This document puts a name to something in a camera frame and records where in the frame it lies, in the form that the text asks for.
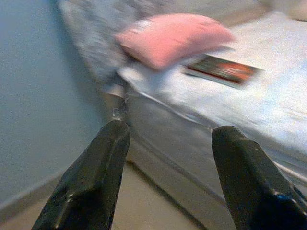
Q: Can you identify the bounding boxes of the white bed mattress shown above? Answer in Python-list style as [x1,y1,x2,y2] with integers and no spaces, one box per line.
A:
[100,11,307,230]

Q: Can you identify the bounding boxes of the pink plush pillow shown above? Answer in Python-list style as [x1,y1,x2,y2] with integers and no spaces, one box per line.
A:
[114,13,237,71]

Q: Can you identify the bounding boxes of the colourful red green book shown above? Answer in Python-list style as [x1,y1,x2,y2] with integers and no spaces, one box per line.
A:
[183,54,263,88]

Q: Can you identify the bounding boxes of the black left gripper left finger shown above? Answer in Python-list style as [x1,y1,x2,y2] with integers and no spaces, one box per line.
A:
[31,120,131,230]

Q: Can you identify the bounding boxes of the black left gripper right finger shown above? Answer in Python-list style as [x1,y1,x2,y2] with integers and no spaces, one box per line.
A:
[212,126,307,230]

